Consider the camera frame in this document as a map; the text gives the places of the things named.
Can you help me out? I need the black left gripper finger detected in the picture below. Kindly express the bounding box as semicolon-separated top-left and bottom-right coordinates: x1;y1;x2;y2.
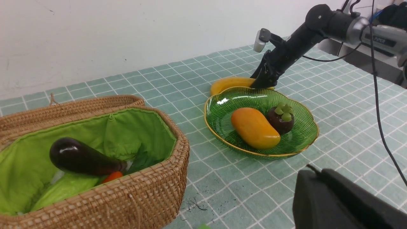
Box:
292;165;407;229

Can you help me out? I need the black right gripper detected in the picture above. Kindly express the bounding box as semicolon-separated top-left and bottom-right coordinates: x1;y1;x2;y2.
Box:
250;28;306;89

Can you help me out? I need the yellow toy banana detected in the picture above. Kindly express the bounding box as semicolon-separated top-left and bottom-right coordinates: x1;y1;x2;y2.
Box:
210;76;255;97

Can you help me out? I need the dark purple toy mangosteen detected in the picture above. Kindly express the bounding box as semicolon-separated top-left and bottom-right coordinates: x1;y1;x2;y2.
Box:
266;102;294;135

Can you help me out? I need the yellow orange toy mango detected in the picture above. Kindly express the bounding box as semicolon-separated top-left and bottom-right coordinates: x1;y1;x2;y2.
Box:
231;107;281;150

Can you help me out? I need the orange toy carrot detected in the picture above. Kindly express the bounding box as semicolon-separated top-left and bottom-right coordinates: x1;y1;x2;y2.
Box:
101;153;150;184

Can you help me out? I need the purple toy eggplant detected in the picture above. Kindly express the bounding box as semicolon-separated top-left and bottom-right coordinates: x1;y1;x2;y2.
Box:
49;137;128;177

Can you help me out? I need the light green toy cucumber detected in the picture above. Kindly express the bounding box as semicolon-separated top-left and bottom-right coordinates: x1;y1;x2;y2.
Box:
30;173;99;212

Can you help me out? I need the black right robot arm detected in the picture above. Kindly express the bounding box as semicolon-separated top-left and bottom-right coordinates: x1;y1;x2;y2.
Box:
250;4;407;89

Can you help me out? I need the green leaf-shaped glass plate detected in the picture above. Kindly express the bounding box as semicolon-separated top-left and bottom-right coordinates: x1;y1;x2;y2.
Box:
204;88;319;160

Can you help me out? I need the green checkered tablecloth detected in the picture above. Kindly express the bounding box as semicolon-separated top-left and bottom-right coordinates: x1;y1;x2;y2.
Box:
0;46;407;229

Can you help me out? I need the green foam cube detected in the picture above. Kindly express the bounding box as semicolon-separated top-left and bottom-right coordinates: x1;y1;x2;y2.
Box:
197;224;212;229

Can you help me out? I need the woven wicker basket green lining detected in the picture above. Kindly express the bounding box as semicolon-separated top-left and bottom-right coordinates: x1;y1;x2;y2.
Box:
1;104;190;229

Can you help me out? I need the woven wicker basket lid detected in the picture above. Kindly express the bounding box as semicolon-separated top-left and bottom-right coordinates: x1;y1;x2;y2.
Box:
0;95;145;139

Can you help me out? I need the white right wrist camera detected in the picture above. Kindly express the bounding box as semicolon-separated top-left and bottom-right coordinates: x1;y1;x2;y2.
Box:
253;28;269;53

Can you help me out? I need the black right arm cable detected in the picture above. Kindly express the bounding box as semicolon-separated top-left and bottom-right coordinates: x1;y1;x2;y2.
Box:
301;0;407;187

